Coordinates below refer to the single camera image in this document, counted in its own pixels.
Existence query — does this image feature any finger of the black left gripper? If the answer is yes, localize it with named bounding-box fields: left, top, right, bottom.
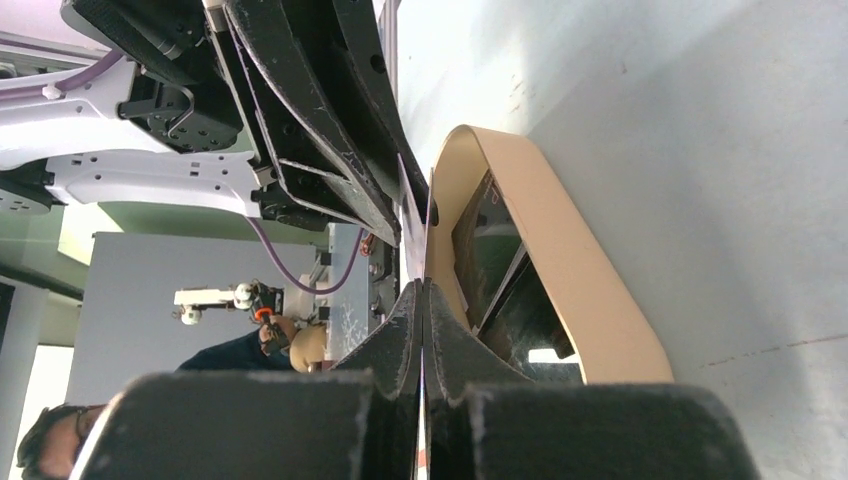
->
left=332, top=1, right=429, bottom=199

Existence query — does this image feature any person in background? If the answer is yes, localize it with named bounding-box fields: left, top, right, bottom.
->
left=15, top=311, right=329, bottom=480

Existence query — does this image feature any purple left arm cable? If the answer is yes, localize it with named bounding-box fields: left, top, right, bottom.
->
left=0, top=49, right=366, bottom=297

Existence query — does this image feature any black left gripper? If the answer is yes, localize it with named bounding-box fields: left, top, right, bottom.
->
left=60, top=1, right=402, bottom=246

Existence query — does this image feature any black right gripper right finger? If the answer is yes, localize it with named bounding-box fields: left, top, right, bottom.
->
left=422, top=280, right=759, bottom=479

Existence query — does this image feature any grey background partition panel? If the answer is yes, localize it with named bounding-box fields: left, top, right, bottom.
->
left=65, top=233, right=297, bottom=405

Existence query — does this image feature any beige oval card tray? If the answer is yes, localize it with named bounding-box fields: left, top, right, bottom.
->
left=425, top=125, right=674, bottom=384

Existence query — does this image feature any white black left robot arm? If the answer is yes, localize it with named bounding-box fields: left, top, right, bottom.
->
left=1, top=1, right=429, bottom=246

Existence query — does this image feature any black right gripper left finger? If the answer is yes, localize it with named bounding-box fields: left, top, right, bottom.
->
left=72, top=281, right=421, bottom=479

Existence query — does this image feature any black VIP card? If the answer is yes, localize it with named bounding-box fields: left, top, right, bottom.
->
left=452, top=171, right=521, bottom=328

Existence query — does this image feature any aluminium frame rail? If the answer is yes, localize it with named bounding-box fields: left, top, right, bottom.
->
left=373, top=0, right=401, bottom=99

